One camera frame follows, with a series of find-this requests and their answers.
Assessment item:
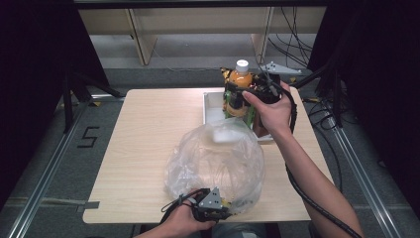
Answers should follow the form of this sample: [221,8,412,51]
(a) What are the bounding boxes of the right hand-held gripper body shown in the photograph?
[253,60,303,105]

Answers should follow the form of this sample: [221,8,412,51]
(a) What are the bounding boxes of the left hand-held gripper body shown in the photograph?
[191,186,232,222]

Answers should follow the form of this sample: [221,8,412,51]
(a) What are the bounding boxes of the orange juice bottle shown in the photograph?
[225,59,255,119]

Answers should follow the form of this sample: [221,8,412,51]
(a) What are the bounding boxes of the green snack packet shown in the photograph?
[222,91,258,129]

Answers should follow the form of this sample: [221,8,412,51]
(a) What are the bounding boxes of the white plastic bin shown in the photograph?
[201,91,275,145]

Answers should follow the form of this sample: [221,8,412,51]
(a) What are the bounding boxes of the clear plastic bag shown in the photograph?
[163,118,265,216]

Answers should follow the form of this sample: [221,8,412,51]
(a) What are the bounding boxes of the brown sausage packet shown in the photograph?
[252,118,270,139]

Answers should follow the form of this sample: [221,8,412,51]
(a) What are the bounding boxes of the person's right hand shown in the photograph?
[242,80,293,139]

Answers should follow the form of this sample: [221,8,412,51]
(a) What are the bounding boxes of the person's left hand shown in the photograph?
[160,197,218,238]

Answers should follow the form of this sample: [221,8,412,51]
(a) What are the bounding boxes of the person's right leg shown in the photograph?
[211,221,267,238]

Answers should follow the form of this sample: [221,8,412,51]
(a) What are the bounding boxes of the black metal stand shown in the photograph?
[291,59,345,129]
[61,70,125,134]

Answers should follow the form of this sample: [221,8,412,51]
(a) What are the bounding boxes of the beige wooden desk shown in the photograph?
[78,6,328,65]

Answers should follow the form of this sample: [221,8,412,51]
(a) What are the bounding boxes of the black curtain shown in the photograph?
[308,0,420,212]
[0,0,111,212]

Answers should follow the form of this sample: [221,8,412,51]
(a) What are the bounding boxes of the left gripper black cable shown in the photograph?
[160,188,204,226]

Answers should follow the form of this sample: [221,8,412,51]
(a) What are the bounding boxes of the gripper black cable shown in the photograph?
[160,188,204,226]
[279,88,365,238]

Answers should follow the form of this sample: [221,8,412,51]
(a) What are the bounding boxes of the thin white floor cable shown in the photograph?
[153,49,232,73]

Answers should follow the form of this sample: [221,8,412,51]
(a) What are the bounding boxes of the bundle of black cables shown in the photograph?
[257,6,315,77]

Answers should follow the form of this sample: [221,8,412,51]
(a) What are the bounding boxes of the black floor cables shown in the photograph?
[303,97,345,132]

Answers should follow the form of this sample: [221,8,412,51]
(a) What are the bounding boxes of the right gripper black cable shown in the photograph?
[279,88,365,238]

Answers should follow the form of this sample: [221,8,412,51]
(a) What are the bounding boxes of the aluminium floor rail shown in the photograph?
[330,125,402,238]
[8,98,91,238]

